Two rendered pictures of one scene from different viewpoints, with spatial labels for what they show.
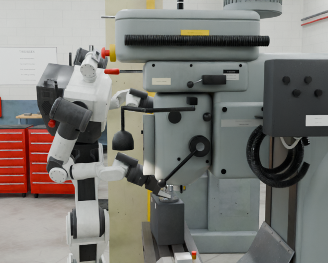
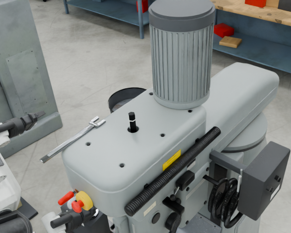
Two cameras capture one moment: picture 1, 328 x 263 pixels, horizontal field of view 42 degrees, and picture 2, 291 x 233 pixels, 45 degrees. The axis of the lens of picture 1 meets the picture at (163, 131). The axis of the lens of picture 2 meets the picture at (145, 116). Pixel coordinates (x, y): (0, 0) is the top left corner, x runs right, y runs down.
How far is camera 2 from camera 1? 1.31 m
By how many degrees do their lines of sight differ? 48
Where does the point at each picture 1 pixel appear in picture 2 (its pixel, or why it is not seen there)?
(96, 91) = (10, 189)
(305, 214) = not seen: hidden behind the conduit
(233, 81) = (192, 167)
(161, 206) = (93, 225)
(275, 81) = (263, 193)
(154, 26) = (144, 178)
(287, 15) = not seen: outside the picture
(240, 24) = (198, 128)
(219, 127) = (184, 201)
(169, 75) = (154, 200)
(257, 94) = (202, 161)
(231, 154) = (190, 209)
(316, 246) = not seen: hidden behind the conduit
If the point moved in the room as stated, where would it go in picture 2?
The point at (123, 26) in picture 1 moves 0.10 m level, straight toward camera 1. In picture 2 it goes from (118, 196) to (145, 215)
